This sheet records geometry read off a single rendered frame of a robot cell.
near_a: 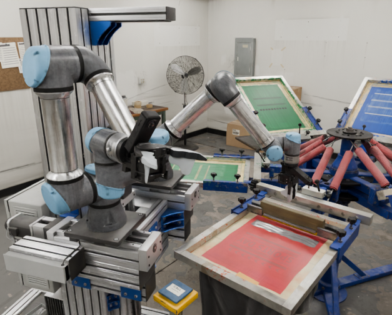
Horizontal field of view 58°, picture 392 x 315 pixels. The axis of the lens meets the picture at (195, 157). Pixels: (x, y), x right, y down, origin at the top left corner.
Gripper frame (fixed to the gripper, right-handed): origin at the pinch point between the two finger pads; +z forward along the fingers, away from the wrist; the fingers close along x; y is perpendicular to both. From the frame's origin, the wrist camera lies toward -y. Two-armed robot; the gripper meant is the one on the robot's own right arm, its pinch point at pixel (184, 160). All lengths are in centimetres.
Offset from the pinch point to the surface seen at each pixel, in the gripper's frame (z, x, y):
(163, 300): -36, -32, 69
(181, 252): -50, -55, 62
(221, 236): -49, -83, 62
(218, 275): -28, -56, 63
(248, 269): -23, -70, 63
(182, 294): -32, -38, 66
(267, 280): -13, -70, 63
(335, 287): -21, -191, 122
